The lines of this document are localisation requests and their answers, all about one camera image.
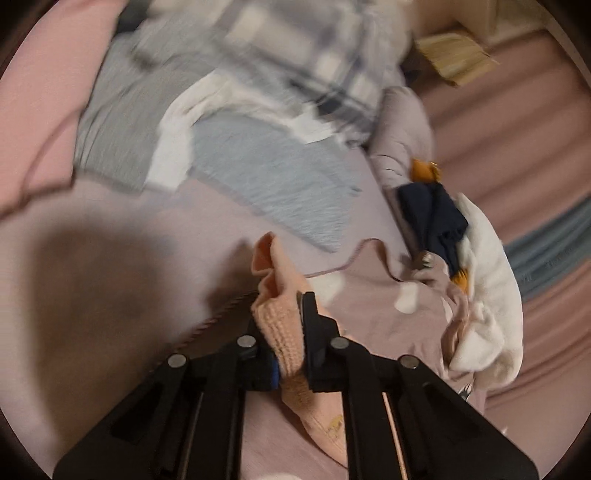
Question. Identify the peach printed small pants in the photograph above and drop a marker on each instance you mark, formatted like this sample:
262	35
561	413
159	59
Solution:
281	323

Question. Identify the pink ribbed bed sheet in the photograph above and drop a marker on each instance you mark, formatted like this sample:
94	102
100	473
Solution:
498	138

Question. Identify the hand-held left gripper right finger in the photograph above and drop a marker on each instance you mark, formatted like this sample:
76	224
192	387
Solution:
316	350

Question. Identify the grey-blue folded cloth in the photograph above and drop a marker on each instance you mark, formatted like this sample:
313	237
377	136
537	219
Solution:
549	249

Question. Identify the light grey garment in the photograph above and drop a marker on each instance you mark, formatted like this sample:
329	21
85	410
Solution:
277	180

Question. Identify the white fluffy garment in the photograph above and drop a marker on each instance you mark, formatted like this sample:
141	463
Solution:
485	286

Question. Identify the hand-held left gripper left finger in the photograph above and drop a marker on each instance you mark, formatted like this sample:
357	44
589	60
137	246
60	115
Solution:
263	369

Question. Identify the mauve printed blanket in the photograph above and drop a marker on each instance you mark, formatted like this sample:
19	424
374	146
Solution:
364	300

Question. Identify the plaid garment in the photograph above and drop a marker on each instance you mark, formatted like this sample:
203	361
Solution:
314	60

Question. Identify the pink pillow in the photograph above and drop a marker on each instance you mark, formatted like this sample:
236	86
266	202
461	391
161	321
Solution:
41	101

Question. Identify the open book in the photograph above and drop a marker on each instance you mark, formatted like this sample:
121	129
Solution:
455	57

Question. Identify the dark grey garment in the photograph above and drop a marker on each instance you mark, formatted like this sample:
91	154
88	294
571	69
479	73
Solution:
120	120

